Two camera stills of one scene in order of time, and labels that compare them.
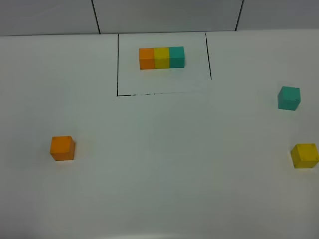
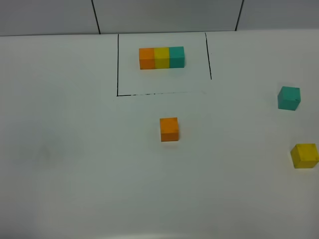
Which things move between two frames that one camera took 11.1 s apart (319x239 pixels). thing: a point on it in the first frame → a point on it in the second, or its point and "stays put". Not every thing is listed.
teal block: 289,98 stays put
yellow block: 304,155 stays put
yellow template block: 161,58 stays put
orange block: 63,148 → 169,127
